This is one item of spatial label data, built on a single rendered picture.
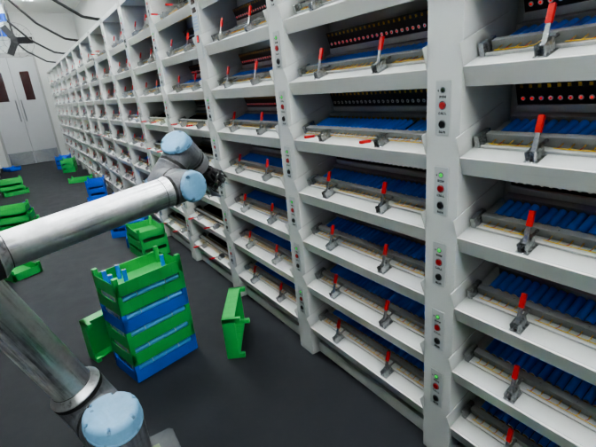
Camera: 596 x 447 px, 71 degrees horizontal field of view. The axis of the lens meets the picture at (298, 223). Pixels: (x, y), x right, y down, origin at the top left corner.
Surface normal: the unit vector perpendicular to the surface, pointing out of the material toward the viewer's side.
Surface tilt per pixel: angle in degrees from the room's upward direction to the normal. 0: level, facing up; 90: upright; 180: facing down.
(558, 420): 19
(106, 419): 5
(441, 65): 90
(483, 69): 109
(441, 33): 90
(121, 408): 5
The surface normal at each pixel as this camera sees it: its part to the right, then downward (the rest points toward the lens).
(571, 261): -0.35, -0.81
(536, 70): -0.75, 0.55
